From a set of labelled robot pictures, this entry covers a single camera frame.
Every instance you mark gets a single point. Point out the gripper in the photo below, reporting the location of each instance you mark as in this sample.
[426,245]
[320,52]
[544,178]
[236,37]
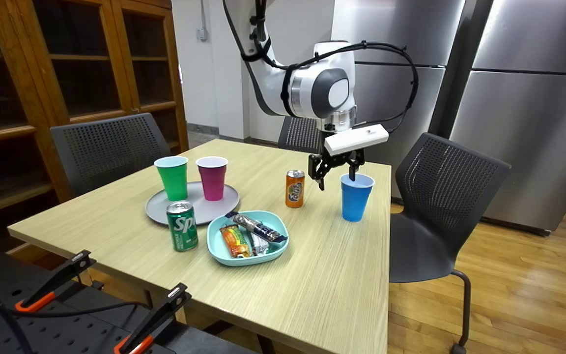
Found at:
[343,157]

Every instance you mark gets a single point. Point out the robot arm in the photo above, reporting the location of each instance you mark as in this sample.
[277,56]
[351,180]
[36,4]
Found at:
[278,81]

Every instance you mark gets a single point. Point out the blue plastic cup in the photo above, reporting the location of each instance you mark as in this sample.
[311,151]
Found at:
[355,199]

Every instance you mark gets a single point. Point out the orange soda can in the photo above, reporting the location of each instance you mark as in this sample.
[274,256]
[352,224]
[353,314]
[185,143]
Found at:
[295,189]

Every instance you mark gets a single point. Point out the grey mesh chair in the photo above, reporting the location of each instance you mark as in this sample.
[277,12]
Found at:
[440,196]
[300,133]
[108,150]

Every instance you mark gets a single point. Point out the dark snack bar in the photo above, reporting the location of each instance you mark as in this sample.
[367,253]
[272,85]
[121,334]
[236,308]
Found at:
[261,227]

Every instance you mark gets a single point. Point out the silver snack packet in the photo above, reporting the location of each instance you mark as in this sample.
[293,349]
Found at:
[259,244]

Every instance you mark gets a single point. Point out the magenta plastic cup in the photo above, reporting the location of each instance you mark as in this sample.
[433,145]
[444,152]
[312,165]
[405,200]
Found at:
[212,179]

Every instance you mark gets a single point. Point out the orange snack packet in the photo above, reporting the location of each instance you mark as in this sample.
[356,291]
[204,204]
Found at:
[235,241]

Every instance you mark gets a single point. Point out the teal shallow bowl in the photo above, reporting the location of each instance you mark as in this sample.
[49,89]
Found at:
[216,246]

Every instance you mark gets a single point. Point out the grey round plate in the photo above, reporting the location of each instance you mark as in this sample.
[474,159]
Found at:
[194,209]

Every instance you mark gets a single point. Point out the stainless steel refrigerator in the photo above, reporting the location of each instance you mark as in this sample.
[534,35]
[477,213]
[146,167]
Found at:
[533,147]
[396,29]

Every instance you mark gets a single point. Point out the green plastic cup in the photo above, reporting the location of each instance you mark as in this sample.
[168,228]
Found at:
[175,179]

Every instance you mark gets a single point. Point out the green soda can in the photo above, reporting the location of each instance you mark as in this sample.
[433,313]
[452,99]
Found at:
[183,228]

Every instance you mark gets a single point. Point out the black and orange clamp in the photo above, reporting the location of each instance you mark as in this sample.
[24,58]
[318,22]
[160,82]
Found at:
[157,317]
[59,280]

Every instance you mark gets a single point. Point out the wooden glass-door cabinet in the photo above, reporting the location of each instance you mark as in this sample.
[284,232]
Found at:
[42,83]

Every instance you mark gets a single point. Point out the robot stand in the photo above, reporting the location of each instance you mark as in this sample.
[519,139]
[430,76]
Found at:
[57,334]

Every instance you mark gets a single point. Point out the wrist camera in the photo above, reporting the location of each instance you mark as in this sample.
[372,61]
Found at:
[356,139]

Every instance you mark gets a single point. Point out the wall switch plate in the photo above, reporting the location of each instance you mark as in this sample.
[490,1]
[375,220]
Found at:
[202,34]

